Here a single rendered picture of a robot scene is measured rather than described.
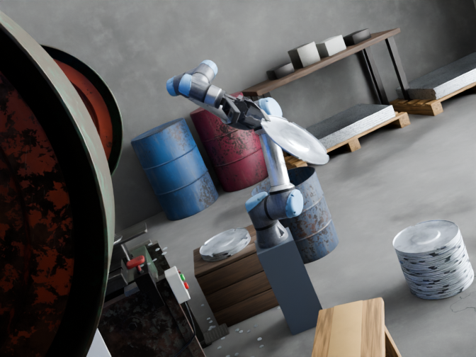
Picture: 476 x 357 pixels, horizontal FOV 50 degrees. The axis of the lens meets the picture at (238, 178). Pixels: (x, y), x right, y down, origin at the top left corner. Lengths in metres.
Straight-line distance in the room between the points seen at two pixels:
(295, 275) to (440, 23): 4.75
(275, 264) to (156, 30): 3.66
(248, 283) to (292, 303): 0.37
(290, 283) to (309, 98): 3.71
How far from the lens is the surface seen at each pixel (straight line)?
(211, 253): 2.76
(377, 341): 1.75
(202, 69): 1.99
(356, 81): 6.10
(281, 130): 1.89
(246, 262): 2.69
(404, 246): 2.42
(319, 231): 3.06
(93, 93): 2.54
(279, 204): 2.23
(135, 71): 5.51
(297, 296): 2.44
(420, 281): 2.42
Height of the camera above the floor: 1.34
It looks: 14 degrees down
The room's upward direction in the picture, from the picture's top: 23 degrees counter-clockwise
